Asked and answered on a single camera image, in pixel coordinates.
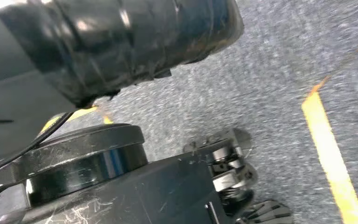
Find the yellow floor tape outline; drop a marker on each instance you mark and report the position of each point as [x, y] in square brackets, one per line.
[330, 154]

